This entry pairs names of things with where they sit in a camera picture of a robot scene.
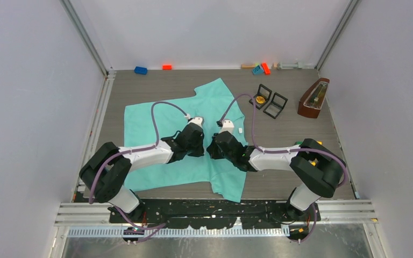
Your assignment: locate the wooden toy block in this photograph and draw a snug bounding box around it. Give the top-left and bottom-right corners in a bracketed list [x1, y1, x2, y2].
[241, 63, 257, 69]

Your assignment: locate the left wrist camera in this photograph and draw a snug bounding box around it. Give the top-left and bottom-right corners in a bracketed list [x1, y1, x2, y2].
[186, 117, 204, 130]

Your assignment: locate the orange-red toy brick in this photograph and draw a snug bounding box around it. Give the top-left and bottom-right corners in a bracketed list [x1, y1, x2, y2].
[261, 62, 271, 75]

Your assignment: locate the blue toy brick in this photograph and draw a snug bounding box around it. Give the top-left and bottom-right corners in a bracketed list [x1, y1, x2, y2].
[134, 66, 148, 75]

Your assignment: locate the black brooch display case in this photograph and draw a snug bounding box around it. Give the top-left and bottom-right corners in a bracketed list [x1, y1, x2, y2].
[263, 92, 288, 119]

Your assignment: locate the teal toy block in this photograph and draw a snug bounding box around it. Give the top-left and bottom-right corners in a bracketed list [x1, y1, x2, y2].
[252, 64, 265, 75]

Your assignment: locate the black case with gold brooch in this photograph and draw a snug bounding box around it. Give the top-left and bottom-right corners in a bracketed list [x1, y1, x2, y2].
[248, 84, 273, 110]

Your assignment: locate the teal t-shirt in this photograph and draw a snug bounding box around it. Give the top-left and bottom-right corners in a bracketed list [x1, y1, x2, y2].
[123, 78, 246, 202]

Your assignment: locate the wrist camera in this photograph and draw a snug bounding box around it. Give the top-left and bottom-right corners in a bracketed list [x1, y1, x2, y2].
[217, 119, 234, 134]
[186, 117, 204, 130]

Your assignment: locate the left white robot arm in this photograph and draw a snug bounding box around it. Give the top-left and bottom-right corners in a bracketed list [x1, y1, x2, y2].
[79, 117, 204, 223]

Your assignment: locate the brown wooden metronome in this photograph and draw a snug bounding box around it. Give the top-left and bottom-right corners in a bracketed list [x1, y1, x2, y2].
[297, 78, 330, 119]

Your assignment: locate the small orange toy brick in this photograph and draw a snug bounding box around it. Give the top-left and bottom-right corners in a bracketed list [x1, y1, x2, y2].
[162, 64, 172, 70]

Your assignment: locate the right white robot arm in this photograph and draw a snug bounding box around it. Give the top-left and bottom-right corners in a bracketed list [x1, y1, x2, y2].
[206, 132, 347, 221]

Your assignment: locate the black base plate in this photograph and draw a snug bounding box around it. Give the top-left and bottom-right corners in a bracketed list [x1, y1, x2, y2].
[109, 199, 321, 230]

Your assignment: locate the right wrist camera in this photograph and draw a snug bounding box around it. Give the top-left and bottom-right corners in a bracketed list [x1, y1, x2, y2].
[217, 119, 234, 134]

